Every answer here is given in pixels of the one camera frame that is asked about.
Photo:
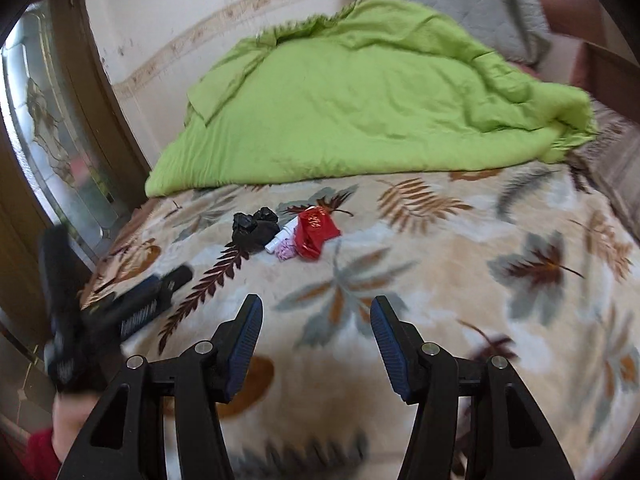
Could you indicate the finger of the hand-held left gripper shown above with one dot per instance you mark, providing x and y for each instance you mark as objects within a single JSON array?
[
  {"x": 57, "y": 280},
  {"x": 176, "y": 279}
]

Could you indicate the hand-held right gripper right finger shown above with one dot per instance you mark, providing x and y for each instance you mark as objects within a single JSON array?
[{"x": 387, "y": 350}]

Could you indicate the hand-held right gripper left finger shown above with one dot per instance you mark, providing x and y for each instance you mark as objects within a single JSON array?
[{"x": 245, "y": 350}]

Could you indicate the black plastic bag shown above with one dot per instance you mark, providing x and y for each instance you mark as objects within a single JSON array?
[{"x": 250, "y": 235}]

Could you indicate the pink wrapper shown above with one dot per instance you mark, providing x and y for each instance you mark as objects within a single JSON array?
[{"x": 287, "y": 251}]

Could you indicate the white pink sock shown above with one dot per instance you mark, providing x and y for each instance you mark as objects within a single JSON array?
[{"x": 280, "y": 240}]

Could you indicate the red plastic bag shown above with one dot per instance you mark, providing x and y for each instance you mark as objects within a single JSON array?
[{"x": 315, "y": 232}]

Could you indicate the person's left forearm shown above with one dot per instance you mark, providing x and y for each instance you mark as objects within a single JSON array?
[{"x": 70, "y": 430}]

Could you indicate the leaf print blanket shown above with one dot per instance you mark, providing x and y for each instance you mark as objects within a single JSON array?
[{"x": 450, "y": 285}]

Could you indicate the wooden door with glass pane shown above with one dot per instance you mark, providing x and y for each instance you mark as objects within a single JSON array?
[{"x": 50, "y": 135}]

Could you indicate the green quilt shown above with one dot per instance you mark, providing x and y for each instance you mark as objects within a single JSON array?
[{"x": 350, "y": 110}]

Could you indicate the grey-brown mattress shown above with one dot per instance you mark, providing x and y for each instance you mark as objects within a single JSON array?
[{"x": 610, "y": 160}]

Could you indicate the brown wooden bed frame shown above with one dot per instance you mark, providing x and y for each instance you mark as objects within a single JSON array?
[{"x": 600, "y": 60}]

